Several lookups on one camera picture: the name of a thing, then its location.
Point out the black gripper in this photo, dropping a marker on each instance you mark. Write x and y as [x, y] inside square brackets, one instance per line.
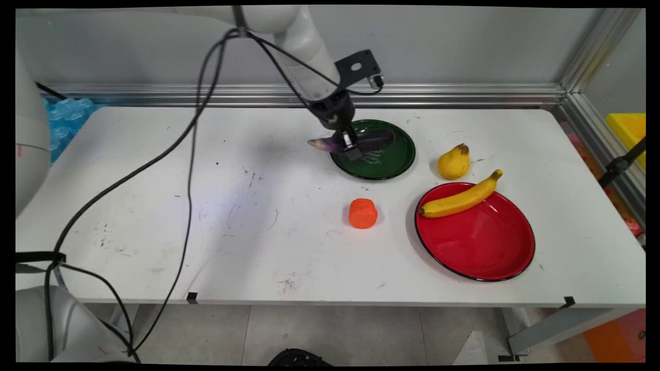
[335, 111]

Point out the purple toy eggplant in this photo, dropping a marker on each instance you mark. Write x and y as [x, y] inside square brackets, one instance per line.
[376, 139]

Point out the orange toy persimmon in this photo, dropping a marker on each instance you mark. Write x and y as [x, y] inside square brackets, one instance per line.
[363, 214]

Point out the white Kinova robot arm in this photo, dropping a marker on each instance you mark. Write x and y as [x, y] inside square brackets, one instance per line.
[299, 36]

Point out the dark green round plate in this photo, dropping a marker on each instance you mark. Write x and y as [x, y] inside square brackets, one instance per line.
[386, 162]

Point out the yellow toy pear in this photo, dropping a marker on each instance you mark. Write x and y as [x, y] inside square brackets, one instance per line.
[454, 164]

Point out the yellow toy banana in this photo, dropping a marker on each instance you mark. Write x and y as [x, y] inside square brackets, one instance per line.
[459, 200]

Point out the red round plate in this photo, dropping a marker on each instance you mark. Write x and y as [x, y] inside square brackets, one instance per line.
[477, 234]

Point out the black tape marker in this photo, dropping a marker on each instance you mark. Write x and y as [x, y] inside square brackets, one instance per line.
[568, 302]
[192, 298]

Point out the black object on floor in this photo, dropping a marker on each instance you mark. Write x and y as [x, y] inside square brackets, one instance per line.
[299, 357]

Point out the grey table leg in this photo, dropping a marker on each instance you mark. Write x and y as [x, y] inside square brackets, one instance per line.
[557, 327]

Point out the blue plastic bag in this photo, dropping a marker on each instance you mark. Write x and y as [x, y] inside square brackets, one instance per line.
[67, 121]

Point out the yellow plastic box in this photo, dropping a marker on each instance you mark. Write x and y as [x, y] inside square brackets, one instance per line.
[628, 134]

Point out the orange storage box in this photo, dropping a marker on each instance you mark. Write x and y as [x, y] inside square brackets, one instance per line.
[616, 337]

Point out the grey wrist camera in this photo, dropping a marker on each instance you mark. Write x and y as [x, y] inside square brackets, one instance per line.
[376, 81]

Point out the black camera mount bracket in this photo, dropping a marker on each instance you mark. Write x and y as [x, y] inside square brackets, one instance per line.
[357, 66]

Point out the long horizontal aluminium rail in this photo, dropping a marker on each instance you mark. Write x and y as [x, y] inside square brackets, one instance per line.
[438, 95]

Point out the aluminium corner frame rail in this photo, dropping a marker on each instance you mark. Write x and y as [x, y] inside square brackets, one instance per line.
[598, 103]

